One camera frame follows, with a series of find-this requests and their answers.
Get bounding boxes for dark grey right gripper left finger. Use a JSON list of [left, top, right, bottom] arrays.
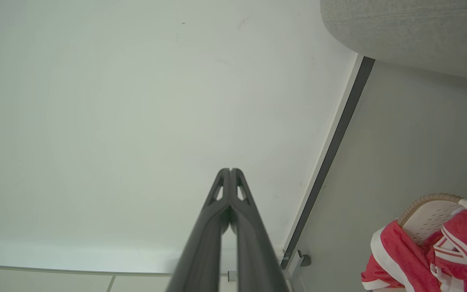
[[166, 168, 231, 292]]

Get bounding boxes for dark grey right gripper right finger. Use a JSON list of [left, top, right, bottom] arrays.
[[231, 168, 290, 292]]

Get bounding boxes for red and white sports jersey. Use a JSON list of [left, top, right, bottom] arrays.
[[361, 209, 467, 292]]

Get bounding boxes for white plastic laundry basket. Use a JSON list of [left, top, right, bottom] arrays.
[[373, 193, 467, 292]]

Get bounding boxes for black and white baseboard strip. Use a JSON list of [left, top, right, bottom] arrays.
[[280, 54, 376, 270]]

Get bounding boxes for white partition panel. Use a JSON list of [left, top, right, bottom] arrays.
[[0, 264, 179, 292]]

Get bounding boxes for grey fabric sofa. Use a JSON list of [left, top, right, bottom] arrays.
[[320, 0, 467, 84]]

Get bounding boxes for grey metal frame leg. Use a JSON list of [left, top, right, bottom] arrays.
[[281, 249, 305, 281]]

